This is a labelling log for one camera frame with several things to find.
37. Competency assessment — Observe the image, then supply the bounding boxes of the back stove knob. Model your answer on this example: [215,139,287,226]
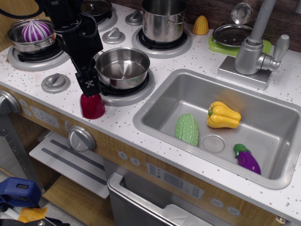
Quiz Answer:
[125,10,143,26]

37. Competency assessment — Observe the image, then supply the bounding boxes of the stove knob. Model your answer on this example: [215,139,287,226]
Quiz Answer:
[125,10,143,26]
[102,28,126,45]
[41,73,71,94]

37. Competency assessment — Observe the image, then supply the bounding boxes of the silver toy faucet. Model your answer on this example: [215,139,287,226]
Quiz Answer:
[217,0,290,90]

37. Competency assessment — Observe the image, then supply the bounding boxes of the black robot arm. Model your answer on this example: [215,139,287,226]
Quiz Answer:
[37,0,103,97]

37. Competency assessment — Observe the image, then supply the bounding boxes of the hanging steel ladle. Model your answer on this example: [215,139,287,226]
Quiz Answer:
[231,0,253,24]

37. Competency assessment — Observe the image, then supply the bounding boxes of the yellow bell pepper toy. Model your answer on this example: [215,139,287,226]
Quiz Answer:
[207,101,241,129]

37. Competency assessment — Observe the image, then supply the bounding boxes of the purple striped onion toy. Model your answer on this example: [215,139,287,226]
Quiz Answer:
[22,20,52,42]

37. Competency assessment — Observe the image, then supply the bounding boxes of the tall steel pot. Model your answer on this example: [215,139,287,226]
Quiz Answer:
[142,0,187,43]

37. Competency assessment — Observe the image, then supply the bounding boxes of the middle stove knob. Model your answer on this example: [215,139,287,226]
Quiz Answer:
[102,28,126,45]

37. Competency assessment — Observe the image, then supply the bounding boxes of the steel bowl with handles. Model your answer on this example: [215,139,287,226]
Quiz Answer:
[8,19,56,53]

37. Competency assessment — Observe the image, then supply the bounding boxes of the front left stove knob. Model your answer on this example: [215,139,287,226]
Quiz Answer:
[41,73,71,94]

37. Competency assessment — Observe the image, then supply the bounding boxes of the left edge dial knob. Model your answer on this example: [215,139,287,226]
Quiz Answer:
[0,90,21,115]

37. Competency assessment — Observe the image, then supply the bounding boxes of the yellow corn toy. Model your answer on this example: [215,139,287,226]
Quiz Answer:
[192,15,209,35]

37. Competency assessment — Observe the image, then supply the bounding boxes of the white oven shelf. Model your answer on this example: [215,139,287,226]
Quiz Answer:
[29,132,109,199]

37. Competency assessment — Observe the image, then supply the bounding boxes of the steel lid back burner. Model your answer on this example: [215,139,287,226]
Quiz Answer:
[80,0,112,16]

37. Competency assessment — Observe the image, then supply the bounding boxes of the green bitter gourd toy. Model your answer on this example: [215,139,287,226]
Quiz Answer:
[174,113,199,146]

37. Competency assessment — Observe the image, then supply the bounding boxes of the blue clamp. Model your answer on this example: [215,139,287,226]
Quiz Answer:
[0,177,42,212]

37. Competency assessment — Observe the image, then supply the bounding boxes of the grey sink basin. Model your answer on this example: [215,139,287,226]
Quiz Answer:
[133,69,301,189]

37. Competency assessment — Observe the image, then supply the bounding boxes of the steel pan on front burner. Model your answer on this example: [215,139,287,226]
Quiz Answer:
[95,47,150,89]

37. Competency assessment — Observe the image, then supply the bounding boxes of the grey dishwasher door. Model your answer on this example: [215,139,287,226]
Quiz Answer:
[107,172,228,226]

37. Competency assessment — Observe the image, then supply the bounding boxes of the oven dial knob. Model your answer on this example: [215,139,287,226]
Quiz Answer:
[68,125,96,152]

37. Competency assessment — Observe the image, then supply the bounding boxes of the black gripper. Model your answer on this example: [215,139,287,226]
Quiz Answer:
[62,22,103,97]

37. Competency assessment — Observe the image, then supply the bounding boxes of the back right burner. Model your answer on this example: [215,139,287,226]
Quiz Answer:
[132,28,192,59]

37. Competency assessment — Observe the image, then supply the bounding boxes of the front right burner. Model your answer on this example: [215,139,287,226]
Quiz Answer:
[100,69,155,107]

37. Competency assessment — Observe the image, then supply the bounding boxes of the small steel plate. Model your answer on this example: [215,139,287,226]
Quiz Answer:
[213,24,253,47]

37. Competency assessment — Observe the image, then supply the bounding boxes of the left burner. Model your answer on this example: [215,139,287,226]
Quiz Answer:
[8,36,69,72]

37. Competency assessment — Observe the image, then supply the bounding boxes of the yellow cloth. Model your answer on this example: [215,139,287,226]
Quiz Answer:
[17,207,48,223]

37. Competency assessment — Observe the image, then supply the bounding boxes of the purple eggplant toy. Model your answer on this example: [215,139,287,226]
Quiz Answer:
[233,144,261,175]

